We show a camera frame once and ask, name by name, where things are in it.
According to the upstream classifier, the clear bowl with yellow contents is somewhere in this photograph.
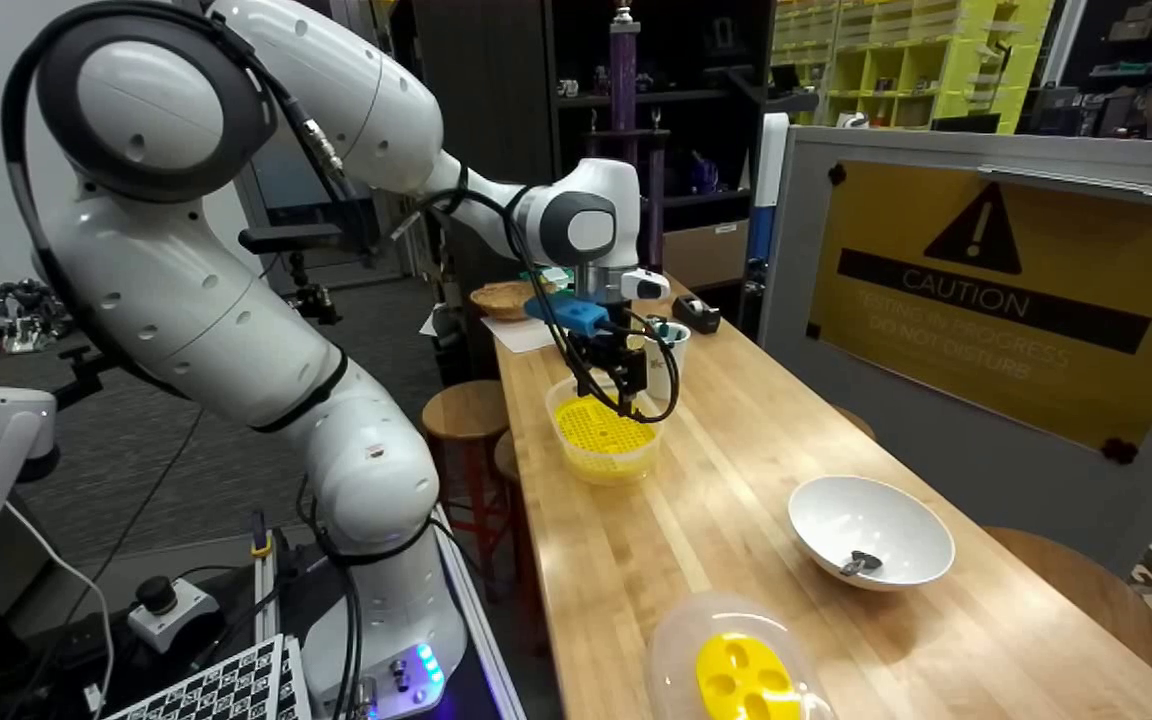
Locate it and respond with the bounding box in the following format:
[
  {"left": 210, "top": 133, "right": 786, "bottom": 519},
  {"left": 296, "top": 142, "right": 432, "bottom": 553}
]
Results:
[{"left": 644, "top": 594, "right": 838, "bottom": 720}]

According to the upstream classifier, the clear lunchbox with yellow strainer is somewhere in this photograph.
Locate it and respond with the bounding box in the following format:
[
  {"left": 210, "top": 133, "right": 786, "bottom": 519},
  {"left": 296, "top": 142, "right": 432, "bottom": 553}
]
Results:
[{"left": 544, "top": 375, "right": 667, "bottom": 485}]

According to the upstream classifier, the white ceramic bowl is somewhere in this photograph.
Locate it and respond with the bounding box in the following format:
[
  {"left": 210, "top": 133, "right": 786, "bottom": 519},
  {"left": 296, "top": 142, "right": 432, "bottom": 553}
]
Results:
[{"left": 784, "top": 471, "right": 959, "bottom": 595}]

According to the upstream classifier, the emergency stop button box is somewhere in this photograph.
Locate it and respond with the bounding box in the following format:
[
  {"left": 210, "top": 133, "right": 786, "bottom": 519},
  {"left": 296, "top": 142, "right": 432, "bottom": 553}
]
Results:
[{"left": 122, "top": 571, "right": 225, "bottom": 656}]

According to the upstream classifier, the yellow shelf unit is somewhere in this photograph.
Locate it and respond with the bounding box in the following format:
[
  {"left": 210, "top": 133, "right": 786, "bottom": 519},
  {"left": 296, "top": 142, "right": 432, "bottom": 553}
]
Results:
[{"left": 771, "top": 0, "right": 1057, "bottom": 136}]

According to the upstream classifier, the white paper cup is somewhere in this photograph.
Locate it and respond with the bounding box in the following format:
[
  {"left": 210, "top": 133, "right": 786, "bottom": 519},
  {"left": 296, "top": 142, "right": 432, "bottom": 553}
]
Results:
[{"left": 637, "top": 315, "right": 697, "bottom": 413}]

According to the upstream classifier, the white robot stand rail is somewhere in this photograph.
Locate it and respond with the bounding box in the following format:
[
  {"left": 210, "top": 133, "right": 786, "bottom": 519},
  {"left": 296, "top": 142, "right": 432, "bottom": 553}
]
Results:
[{"left": 429, "top": 512, "right": 526, "bottom": 720}]

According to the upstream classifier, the small dark object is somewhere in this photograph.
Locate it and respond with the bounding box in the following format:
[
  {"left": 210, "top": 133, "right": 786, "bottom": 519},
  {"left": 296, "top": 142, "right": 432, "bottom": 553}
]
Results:
[{"left": 835, "top": 543, "right": 889, "bottom": 581}]

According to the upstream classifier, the black flat device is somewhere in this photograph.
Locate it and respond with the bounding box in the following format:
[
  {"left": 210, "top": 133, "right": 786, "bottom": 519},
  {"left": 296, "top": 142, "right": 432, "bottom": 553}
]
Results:
[{"left": 672, "top": 292, "right": 726, "bottom": 335}]

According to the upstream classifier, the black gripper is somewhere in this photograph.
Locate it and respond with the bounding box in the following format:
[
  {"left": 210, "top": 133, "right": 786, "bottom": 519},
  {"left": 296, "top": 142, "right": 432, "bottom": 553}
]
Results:
[{"left": 556, "top": 315, "right": 653, "bottom": 421}]

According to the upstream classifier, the purple bottle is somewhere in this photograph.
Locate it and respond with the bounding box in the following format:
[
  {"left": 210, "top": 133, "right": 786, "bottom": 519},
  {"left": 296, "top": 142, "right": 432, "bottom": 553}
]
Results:
[{"left": 604, "top": 0, "right": 644, "bottom": 136}]

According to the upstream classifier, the yellow caution sign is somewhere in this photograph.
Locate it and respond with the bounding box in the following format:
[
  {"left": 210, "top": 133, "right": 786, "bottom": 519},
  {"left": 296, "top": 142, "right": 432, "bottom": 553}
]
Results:
[{"left": 808, "top": 162, "right": 1152, "bottom": 456}]

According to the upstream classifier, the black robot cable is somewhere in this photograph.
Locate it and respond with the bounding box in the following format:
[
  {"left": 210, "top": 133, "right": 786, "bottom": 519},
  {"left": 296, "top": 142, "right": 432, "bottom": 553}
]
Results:
[{"left": 0, "top": 0, "right": 351, "bottom": 351}]

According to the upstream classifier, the round wooden stool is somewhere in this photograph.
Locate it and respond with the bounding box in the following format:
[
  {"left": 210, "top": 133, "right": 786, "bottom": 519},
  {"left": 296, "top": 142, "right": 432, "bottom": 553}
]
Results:
[
  {"left": 987, "top": 525, "right": 1152, "bottom": 674},
  {"left": 415, "top": 375, "right": 511, "bottom": 538}
]

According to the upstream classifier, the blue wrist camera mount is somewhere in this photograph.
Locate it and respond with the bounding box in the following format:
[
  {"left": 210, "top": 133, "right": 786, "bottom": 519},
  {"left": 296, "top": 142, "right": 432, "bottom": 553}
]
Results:
[{"left": 526, "top": 292, "right": 610, "bottom": 335}]

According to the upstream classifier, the grey barrier panel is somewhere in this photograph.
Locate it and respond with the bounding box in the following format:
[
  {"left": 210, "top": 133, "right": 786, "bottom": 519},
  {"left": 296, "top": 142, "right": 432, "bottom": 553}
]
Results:
[{"left": 754, "top": 126, "right": 1152, "bottom": 577}]

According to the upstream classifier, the wooden bowl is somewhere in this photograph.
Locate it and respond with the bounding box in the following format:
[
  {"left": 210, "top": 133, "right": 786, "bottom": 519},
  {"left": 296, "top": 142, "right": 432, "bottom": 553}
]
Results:
[{"left": 468, "top": 277, "right": 539, "bottom": 323}]

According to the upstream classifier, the checkered calibration board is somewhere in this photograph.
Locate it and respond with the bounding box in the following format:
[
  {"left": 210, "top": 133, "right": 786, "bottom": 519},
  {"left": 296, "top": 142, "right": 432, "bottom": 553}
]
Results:
[{"left": 102, "top": 632, "right": 318, "bottom": 720}]

